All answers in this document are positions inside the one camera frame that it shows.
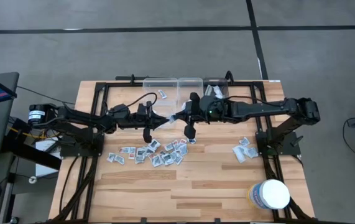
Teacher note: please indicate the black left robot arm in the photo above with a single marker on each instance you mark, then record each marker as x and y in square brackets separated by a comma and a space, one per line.
[81, 118]

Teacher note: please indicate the black support beam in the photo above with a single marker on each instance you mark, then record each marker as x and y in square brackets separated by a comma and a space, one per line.
[31, 154]

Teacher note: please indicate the white packet with blue print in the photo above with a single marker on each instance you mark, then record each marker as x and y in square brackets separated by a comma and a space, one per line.
[192, 142]

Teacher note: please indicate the large clear plastic bin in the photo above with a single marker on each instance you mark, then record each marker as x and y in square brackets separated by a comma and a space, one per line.
[152, 90]

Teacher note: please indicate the jar with white lid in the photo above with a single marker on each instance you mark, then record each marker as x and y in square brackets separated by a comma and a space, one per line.
[273, 193]

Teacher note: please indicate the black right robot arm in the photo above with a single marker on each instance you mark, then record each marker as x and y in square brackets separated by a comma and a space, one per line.
[258, 109]

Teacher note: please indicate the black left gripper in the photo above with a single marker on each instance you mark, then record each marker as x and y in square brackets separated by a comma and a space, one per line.
[136, 121]

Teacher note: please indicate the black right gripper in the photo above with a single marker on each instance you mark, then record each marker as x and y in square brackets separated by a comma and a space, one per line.
[205, 110]

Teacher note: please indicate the white tape roll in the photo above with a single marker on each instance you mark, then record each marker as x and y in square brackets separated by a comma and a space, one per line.
[30, 180]

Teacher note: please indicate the long white bandage wrapper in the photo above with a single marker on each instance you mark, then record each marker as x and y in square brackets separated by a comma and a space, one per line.
[218, 91]

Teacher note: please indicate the white paper sheet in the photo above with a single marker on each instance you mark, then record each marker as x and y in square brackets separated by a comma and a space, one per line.
[45, 168]

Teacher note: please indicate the grey plastic bin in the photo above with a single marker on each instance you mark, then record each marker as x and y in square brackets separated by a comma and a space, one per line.
[217, 81]

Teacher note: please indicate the small clear plastic bin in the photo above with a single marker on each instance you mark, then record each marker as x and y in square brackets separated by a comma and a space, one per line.
[185, 88]

